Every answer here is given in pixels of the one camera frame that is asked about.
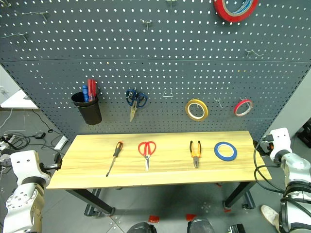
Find dark rounded shape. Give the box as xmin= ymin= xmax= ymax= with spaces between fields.
xmin=186 ymin=217 xmax=215 ymax=233
xmin=126 ymin=221 xmax=157 ymax=233

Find large red tape roll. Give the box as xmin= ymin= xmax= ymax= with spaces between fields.
xmin=213 ymin=0 xmax=259 ymax=24

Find black box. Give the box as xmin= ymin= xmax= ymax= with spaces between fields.
xmin=297 ymin=120 xmax=311 ymax=149

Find black floor cable bundle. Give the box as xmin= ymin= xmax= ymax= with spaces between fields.
xmin=0 ymin=128 xmax=61 ymax=152

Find blue handled scissors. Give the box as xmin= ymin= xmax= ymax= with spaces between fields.
xmin=125 ymin=89 xmax=148 ymax=123

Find white side table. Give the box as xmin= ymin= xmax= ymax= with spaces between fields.
xmin=0 ymin=89 xmax=39 ymax=110

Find white shoe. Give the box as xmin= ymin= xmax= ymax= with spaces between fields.
xmin=260 ymin=205 xmax=280 ymax=232

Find black plastic cup holder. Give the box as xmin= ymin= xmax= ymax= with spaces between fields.
xmin=71 ymin=91 xmax=103 ymax=126

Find grey pegboard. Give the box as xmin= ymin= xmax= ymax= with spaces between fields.
xmin=0 ymin=0 xmax=311 ymax=142

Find white flat bar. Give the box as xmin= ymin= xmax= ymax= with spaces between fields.
xmin=53 ymin=135 xmax=69 ymax=150

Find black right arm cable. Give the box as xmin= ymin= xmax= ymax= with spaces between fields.
xmin=253 ymin=140 xmax=292 ymax=195

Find black metal table leg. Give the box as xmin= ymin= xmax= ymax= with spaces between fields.
xmin=64 ymin=188 xmax=115 ymax=217
xmin=222 ymin=181 xmax=256 ymax=210

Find blue tape roll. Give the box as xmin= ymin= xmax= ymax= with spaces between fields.
xmin=213 ymin=141 xmax=238 ymax=161

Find red handled scissors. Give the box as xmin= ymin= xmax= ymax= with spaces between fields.
xmin=138 ymin=140 xmax=157 ymax=172

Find white power strip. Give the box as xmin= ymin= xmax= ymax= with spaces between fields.
xmin=0 ymin=135 xmax=16 ymax=151

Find orange black handled screwdriver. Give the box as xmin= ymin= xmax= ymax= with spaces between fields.
xmin=105 ymin=141 xmax=124 ymax=177

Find yellow tape roll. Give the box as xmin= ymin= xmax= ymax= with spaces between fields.
xmin=185 ymin=99 xmax=209 ymax=121

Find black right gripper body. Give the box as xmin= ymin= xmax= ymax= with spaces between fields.
xmin=260 ymin=134 xmax=275 ymax=157

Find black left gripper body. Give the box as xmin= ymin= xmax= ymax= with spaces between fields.
xmin=38 ymin=161 xmax=56 ymax=171

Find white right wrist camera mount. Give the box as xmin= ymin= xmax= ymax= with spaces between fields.
xmin=269 ymin=127 xmax=293 ymax=163

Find orange black pliers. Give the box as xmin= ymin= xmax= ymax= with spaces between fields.
xmin=189 ymin=140 xmax=202 ymax=169

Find small red tape roll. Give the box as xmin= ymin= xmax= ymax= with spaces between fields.
xmin=234 ymin=98 xmax=253 ymax=117

